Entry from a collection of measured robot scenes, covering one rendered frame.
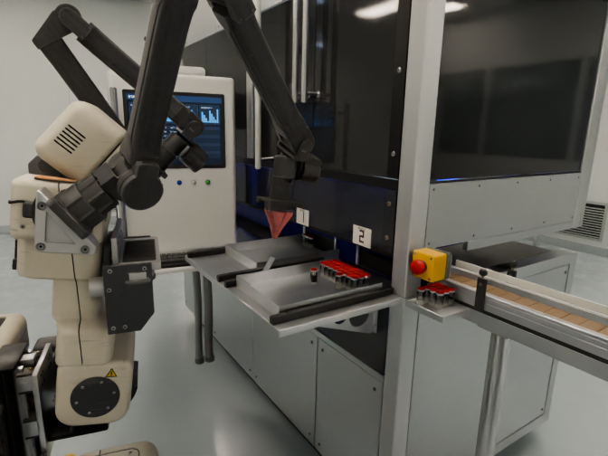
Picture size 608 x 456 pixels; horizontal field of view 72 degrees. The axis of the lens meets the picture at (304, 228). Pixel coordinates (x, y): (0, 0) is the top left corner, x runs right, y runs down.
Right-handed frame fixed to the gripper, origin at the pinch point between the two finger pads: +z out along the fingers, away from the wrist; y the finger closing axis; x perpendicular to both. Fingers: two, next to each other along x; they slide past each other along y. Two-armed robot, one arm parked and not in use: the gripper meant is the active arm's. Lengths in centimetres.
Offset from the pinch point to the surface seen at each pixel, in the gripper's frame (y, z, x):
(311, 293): 17.4, 17.3, 3.7
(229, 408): 38, 104, 80
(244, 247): 20, 16, 53
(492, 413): 57, 40, -34
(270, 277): 12.5, 17.3, 19.5
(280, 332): -1.1, 21.0, -11.1
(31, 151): -38, 17, 544
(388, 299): 33.6, 14.8, -10.7
